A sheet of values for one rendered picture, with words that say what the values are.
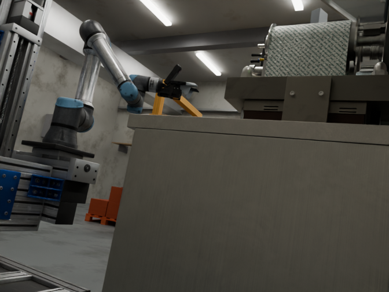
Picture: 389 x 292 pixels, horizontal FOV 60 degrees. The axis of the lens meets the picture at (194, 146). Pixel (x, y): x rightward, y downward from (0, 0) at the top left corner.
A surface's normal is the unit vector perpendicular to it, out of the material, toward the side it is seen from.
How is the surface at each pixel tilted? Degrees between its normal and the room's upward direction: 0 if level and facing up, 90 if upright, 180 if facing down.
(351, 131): 90
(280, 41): 90
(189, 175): 90
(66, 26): 90
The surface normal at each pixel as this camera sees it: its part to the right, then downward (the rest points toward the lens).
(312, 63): -0.44, -0.21
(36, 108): 0.87, 0.07
